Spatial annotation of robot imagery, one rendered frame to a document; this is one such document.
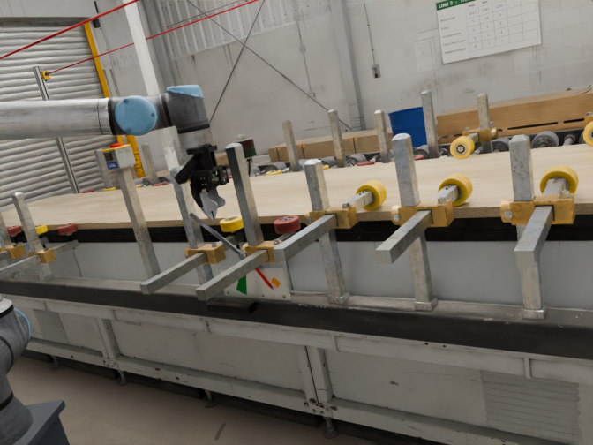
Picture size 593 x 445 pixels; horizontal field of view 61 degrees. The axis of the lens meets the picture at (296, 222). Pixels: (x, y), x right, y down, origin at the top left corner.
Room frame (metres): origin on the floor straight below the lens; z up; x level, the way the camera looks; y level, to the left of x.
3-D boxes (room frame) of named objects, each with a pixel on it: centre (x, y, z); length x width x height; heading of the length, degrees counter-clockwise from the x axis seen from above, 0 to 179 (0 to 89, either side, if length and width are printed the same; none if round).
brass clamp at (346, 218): (1.28, -0.09, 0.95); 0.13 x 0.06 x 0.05; 54
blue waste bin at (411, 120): (6.96, -1.83, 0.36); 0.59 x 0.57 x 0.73; 144
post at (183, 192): (1.59, 0.33, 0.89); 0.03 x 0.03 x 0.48; 54
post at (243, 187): (1.44, 0.13, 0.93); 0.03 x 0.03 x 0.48; 54
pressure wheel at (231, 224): (1.68, 0.22, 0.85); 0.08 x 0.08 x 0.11
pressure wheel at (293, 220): (1.51, 0.03, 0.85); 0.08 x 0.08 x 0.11
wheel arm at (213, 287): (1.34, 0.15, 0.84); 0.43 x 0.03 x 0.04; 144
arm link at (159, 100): (1.38, 0.33, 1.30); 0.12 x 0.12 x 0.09; 8
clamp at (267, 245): (1.43, 0.11, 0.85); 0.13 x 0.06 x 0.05; 54
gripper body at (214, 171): (1.41, 0.22, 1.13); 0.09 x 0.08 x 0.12; 54
